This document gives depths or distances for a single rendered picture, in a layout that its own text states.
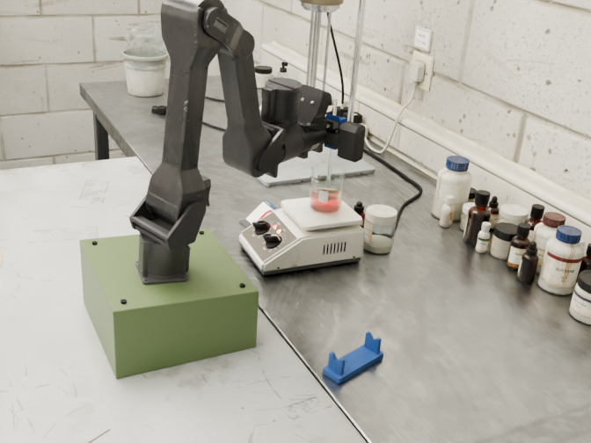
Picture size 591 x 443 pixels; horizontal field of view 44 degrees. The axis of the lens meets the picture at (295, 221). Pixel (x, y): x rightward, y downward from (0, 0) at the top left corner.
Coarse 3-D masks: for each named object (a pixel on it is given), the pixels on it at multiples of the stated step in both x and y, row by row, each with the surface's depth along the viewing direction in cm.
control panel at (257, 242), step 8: (272, 216) 136; (272, 224) 135; (280, 224) 133; (248, 232) 136; (272, 232) 133; (280, 232) 131; (288, 232) 130; (248, 240) 134; (256, 240) 133; (264, 240) 132; (288, 240) 129; (256, 248) 131; (264, 248) 130; (280, 248) 128; (264, 256) 128
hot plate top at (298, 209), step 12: (288, 204) 136; (300, 204) 136; (300, 216) 131; (312, 216) 132; (324, 216) 132; (336, 216) 132; (348, 216) 133; (360, 216) 133; (312, 228) 128; (324, 228) 129
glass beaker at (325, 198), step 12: (312, 168) 132; (324, 168) 135; (336, 168) 134; (312, 180) 132; (324, 180) 130; (336, 180) 130; (312, 192) 132; (324, 192) 131; (336, 192) 131; (312, 204) 133; (324, 204) 132; (336, 204) 132
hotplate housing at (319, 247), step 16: (288, 224) 133; (240, 240) 137; (304, 240) 128; (320, 240) 129; (336, 240) 131; (352, 240) 132; (256, 256) 130; (272, 256) 127; (288, 256) 128; (304, 256) 130; (320, 256) 131; (336, 256) 132; (352, 256) 134; (272, 272) 129
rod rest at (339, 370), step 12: (372, 336) 108; (360, 348) 109; (372, 348) 108; (336, 360) 102; (348, 360) 106; (360, 360) 106; (372, 360) 107; (324, 372) 104; (336, 372) 103; (348, 372) 103
